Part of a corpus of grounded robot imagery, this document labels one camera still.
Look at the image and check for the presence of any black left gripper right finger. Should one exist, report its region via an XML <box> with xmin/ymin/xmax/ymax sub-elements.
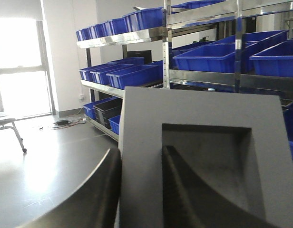
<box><xmin>161</xmin><ymin>146</ymin><xmax>273</xmax><ymax>228</ymax></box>

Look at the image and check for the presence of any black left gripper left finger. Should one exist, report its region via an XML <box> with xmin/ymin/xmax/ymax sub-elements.
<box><xmin>24</xmin><ymin>148</ymin><xmax>121</xmax><ymax>228</ymax></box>

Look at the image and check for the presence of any gray hollow square base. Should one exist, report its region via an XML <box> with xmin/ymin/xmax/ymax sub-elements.
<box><xmin>119</xmin><ymin>87</ymin><xmax>293</xmax><ymax>228</ymax></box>

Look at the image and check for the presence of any black plastic bin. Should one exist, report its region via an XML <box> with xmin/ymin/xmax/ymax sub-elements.
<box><xmin>93</xmin><ymin>97</ymin><xmax>123</xmax><ymax>129</ymax></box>

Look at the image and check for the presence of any blue shelf bin front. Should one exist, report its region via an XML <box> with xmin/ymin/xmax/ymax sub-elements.
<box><xmin>107</xmin><ymin>65</ymin><xmax>163</xmax><ymax>89</ymax></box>

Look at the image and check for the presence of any blue shelf bin large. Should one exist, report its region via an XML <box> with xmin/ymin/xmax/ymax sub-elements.
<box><xmin>173</xmin><ymin>42</ymin><xmax>261</xmax><ymax>73</ymax></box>

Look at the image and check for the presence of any black power adapter on floor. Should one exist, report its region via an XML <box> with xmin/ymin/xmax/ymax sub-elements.
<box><xmin>54</xmin><ymin>119</ymin><xmax>71</xmax><ymax>126</ymax></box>

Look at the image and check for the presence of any steel shelving rack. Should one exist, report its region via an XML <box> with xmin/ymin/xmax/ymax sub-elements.
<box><xmin>75</xmin><ymin>0</ymin><xmax>293</xmax><ymax>143</ymax></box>

